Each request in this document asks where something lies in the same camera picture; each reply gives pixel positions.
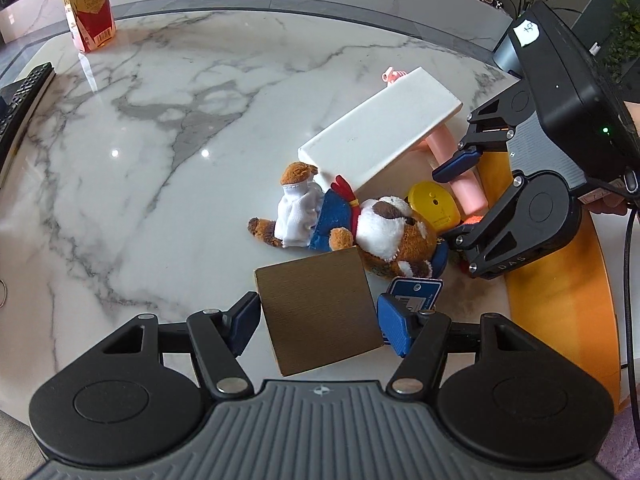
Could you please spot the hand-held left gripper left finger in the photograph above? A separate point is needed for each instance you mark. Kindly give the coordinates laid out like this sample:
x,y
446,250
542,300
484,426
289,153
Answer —
x,y
245,320

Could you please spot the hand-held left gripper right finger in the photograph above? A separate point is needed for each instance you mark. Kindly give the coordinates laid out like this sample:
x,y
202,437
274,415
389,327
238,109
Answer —
x,y
395,325

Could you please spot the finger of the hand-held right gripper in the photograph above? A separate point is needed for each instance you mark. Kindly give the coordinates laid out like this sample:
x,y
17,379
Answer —
x,y
480,240
457,165

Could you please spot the orange crochet ball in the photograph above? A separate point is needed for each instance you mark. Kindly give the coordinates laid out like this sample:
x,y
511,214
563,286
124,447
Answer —
x,y
472,220

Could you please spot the pink plastic toy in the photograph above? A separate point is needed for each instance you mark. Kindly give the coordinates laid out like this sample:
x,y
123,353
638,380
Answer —
x,y
462,195

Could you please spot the yellow round toy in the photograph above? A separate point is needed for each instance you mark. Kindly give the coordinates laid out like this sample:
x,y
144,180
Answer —
x,y
432,205

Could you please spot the dark brown box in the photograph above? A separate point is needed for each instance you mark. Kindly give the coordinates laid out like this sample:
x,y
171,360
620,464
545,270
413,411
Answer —
x,y
320,310

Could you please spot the white rectangular box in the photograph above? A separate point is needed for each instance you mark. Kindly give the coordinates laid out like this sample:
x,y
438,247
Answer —
x,y
380,130

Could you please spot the brown plush toy blue outfit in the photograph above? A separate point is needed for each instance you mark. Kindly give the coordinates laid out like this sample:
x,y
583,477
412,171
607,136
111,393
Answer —
x,y
390,230

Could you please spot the orange cardboard box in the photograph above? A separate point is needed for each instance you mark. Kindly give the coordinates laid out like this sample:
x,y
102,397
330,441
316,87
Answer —
x,y
555,310

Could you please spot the person's right hand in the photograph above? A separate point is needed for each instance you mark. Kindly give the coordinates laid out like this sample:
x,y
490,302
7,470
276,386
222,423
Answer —
x,y
605,205

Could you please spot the purple fluffy blanket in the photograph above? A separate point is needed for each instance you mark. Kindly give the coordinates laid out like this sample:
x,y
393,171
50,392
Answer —
x,y
620,450

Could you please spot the black keyboard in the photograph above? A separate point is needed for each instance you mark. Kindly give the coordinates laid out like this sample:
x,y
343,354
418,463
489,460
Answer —
x,y
22,105

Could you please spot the orange drink bottle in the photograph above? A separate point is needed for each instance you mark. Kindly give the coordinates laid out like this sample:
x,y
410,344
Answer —
x,y
90,10

